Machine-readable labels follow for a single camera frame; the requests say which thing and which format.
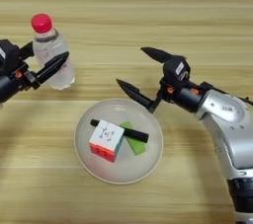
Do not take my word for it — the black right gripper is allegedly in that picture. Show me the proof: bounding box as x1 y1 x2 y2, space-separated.
116 46 212 114

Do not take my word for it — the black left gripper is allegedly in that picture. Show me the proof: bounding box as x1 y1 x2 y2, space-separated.
0 40 71 104

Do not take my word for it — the clear bottle red cap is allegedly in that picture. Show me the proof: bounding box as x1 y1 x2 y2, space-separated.
31 13 76 91

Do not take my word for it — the black marker pen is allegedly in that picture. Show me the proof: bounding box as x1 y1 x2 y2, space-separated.
90 118 150 144

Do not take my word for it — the white and red puzzle cube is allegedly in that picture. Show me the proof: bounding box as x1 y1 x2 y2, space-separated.
88 118 126 164

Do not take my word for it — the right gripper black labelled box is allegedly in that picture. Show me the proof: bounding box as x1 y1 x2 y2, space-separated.
162 55 192 83

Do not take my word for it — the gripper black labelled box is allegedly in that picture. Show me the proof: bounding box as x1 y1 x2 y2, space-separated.
162 55 192 83
0 38 23 77

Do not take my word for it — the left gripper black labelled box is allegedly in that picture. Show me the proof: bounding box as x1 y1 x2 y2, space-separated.
0 38 23 77

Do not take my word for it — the green rectangular block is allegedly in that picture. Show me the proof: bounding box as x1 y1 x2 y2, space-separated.
119 121 147 157

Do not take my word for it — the white round plate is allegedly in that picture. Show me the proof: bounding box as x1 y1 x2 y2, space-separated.
73 98 164 186

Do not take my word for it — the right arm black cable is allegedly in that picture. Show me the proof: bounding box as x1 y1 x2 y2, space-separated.
200 81 253 106

